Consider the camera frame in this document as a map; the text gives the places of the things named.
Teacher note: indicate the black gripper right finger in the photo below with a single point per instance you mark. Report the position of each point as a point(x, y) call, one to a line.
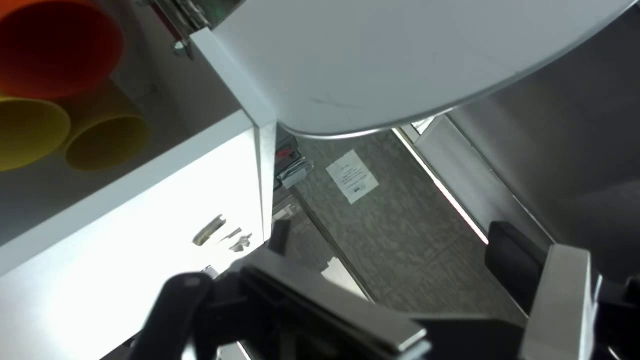
point(557, 300)

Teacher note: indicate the white paper sheet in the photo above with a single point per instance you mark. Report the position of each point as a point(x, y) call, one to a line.
point(353, 177)

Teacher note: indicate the orange plastic cup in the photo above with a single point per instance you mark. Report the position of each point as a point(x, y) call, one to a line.
point(60, 47)

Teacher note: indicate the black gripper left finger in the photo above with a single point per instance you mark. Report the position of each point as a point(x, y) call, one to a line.
point(321, 306)

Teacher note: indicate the white round table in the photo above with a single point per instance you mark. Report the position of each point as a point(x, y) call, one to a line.
point(401, 52)

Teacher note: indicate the yellow plastic cup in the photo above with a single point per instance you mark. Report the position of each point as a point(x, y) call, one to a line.
point(31, 132)
point(106, 142)

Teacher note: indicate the white toy kitchen body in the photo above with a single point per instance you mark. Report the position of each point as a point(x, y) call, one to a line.
point(133, 221)

